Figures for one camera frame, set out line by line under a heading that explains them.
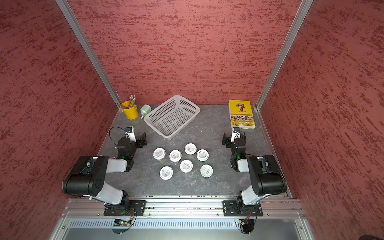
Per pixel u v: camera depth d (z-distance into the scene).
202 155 0.87
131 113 1.10
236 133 0.78
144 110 1.09
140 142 0.85
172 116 1.13
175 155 0.86
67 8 0.71
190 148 0.90
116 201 0.62
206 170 0.81
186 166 0.82
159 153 0.87
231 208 0.74
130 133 0.80
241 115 1.11
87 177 0.45
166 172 0.80
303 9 0.71
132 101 1.03
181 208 0.76
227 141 0.84
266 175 0.45
